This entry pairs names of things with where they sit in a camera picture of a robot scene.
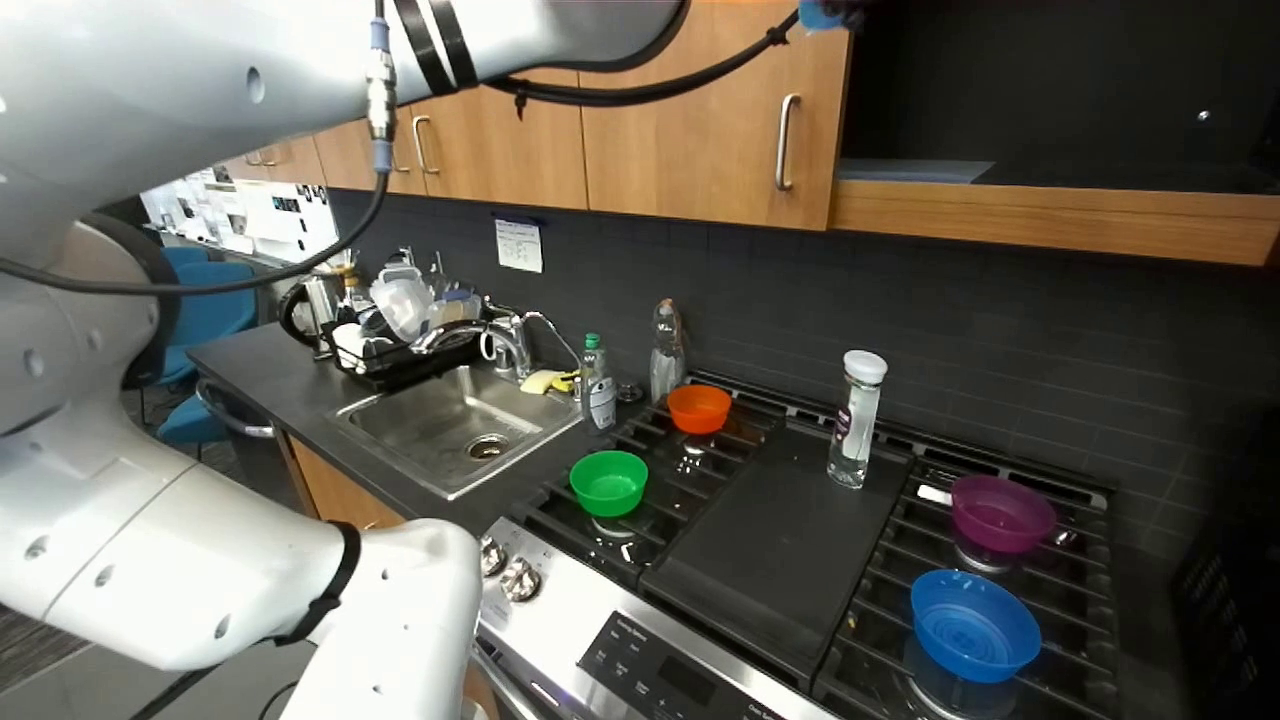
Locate green capped soap bottle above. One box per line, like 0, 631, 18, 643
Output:
578, 332, 624, 435

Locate clear bottle white cap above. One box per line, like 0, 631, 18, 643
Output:
825, 348, 894, 496

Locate stainless gas stove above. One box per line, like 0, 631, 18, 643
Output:
456, 376, 1156, 720

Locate black griddle plate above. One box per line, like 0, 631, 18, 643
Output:
639, 447, 922, 688

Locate white poster black squares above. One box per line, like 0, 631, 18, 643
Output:
135, 170, 341, 267

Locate blue chair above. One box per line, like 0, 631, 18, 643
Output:
126, 243, 267, 453

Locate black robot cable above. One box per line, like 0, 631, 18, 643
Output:
0, 0, 820, 300

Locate black dish rack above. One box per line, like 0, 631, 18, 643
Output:
278, 254, 491, 402

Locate thin chrome water tap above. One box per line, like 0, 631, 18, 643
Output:
517, 310, 589, 376

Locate green plastic bowl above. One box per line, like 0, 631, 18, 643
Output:
564, 447, 656, 525

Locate wooden base cabinet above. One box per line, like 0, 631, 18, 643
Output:
279, 434, 412, 538

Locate silver stove knob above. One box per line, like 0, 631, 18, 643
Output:
471, 538, 512, 584
497, 558, 548, 610

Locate wooden cupboard black interior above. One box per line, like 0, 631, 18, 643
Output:
829, 0, 1280, 271

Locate orange plastic bowl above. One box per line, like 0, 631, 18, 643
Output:
664, 379, 741, 442

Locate blue plastic bowl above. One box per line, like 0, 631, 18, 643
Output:
910, 567, 1049, 692

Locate clear spray bottle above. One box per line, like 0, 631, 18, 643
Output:
647, 298, 691, 405

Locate stainless steel sink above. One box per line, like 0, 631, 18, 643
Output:
332, 362, 592, 508

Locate clear plastic container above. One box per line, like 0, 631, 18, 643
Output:
367, 261, 441, 346

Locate purple plastic bowl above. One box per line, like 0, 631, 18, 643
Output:
917, 472, 1068, 562

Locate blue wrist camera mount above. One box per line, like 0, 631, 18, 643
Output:
795, 0, 854, 35

